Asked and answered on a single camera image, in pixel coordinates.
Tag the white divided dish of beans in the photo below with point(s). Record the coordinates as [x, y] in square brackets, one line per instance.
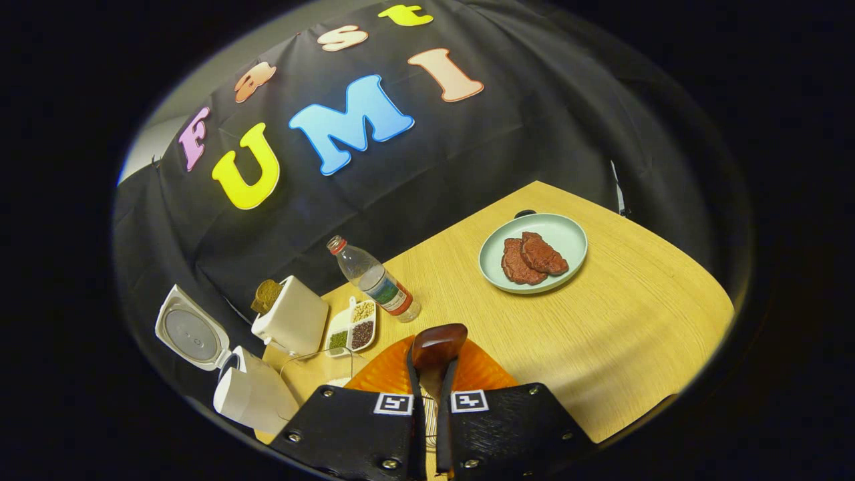
[351, 331]

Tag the clear plastic bottle red label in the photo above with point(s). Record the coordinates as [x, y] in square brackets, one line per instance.
[377, 284]

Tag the pale green plate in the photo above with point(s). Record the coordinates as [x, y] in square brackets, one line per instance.
[564, 234]

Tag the brown wooden spoon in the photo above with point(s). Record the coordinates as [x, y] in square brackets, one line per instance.
[437, 347]

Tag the white toaster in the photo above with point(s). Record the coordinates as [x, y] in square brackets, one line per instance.
[294, 321]

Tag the white rice cooker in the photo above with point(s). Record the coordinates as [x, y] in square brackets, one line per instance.
[254, 397]

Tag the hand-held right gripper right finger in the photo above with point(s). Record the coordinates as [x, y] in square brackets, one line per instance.
[446, 441]

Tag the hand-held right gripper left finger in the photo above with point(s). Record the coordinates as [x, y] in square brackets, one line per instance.
[415, 441]

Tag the brown toast slice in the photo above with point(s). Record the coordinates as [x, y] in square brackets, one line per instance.
[267, 295]

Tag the clear tray of rice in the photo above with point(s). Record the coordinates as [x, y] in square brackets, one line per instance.
[334, 381]

